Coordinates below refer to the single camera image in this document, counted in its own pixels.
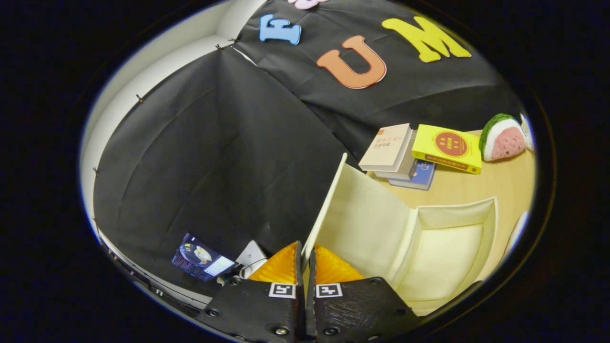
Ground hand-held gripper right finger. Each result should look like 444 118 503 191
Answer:
305 245 422 343

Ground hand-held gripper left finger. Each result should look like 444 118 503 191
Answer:
195 241 305 343

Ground beige storage box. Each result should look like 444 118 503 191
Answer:
303 152 498 316

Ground white shoe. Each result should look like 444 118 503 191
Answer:
505 211 529 255

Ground white device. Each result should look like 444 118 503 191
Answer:
236 240 268 279

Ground blue book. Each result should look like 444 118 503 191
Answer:
388 160 437 191

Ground black backdrop cloth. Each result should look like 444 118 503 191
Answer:
93 0 525 296

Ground yellow book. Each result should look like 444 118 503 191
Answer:
412 124 483 175

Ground watermelon slice plush toy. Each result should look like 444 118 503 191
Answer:
479 113 526 161

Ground white plush toy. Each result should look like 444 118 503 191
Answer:
519 113 535 151

